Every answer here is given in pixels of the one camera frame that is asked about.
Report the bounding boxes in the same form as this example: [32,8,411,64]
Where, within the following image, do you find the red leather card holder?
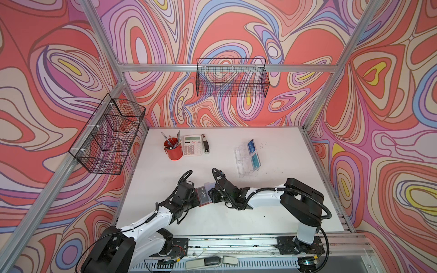
[196,183,215,207]

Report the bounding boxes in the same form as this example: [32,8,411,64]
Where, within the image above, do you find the dark grey credit card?
[198,188,211,207]

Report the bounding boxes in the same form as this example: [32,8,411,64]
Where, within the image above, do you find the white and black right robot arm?
[208,168,332,254]

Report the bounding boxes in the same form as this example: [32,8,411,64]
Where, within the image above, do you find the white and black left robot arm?
[75,170,199,273]

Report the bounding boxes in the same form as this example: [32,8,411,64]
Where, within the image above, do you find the clear plastic card tray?
[234,141,260,177]

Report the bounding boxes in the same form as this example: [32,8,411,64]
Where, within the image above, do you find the teal credit card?
[250,152,261,171]

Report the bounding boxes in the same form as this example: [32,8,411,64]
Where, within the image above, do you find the blue VIP credit card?
[247,139,257,155]

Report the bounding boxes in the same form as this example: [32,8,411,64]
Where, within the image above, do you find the beige and black stapler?
[201,134,210,154]

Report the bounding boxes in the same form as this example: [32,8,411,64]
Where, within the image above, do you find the red metal pen bucket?
[163,137,183,161]

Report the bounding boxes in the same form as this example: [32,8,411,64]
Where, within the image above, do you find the pink desk calculator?
[182,135,203,157]

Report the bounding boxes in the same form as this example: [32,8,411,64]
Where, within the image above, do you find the black wire basket on left wall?
[68,94,145,175]

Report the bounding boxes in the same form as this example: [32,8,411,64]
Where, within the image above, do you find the black wire basket on wall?
[68,94,145,175]
[195,58,270,98]

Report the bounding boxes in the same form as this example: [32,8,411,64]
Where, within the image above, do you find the black wire basket on back wall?
[195,58,270,98]

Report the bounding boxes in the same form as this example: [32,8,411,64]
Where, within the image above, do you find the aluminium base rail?
[128,233,381,273]

